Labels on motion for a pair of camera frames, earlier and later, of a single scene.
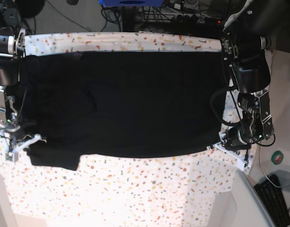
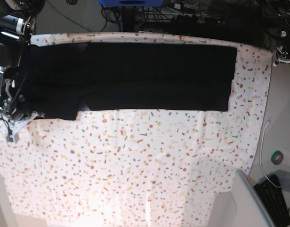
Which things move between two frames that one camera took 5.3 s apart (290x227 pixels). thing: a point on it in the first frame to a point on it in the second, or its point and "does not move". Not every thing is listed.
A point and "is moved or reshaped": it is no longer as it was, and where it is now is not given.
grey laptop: [251, 210] does not move
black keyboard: [273, 199] does not move
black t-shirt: [122, 103] is moved or reshaped
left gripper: [14, 131] to [16, 108]
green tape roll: [277, 157] does not move
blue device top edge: [131, 3] does not move
